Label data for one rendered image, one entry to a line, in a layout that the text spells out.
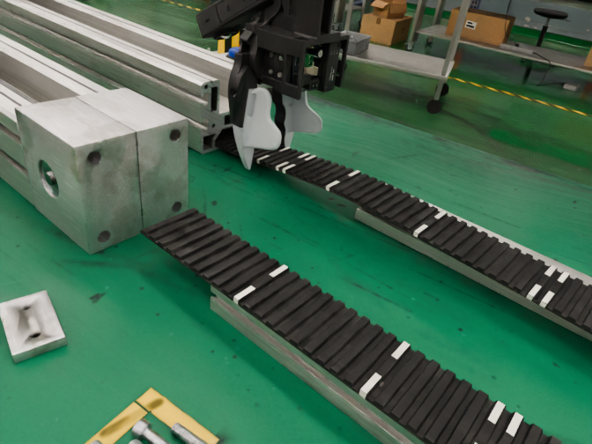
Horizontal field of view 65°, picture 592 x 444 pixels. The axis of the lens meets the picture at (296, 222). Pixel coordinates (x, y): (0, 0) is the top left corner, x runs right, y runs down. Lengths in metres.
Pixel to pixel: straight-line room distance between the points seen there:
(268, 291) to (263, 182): 0.22
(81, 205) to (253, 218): 0.16
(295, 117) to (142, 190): 0.21
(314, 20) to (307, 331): 0.27
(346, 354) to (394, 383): 0.03
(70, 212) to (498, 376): 0.34
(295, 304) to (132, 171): 0.17
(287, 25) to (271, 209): 0.17
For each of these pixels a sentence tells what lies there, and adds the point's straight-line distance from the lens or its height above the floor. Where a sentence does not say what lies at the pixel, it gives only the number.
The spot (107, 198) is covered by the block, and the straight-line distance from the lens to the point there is 0.39.
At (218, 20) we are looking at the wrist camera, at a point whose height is 0.93.
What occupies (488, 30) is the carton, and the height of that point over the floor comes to 0.34.
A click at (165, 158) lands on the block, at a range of 0.41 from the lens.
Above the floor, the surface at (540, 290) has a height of 0.81.
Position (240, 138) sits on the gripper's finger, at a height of 0.83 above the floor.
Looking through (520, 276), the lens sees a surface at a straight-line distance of 0.41.
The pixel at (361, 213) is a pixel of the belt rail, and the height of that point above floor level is 0.79.
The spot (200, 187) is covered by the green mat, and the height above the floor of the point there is 0.78.
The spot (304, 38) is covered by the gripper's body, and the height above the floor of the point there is 0.94.
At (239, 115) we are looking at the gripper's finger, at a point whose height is 0.85.
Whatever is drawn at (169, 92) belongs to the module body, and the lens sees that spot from 0.58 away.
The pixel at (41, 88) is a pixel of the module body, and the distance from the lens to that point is 0.57.
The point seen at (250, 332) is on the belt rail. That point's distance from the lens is 0.33.
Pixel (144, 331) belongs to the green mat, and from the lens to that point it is 0.34.
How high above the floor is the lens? 1.03
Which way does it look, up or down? 33 degrees down
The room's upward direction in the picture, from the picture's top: 8 degrees clockwise
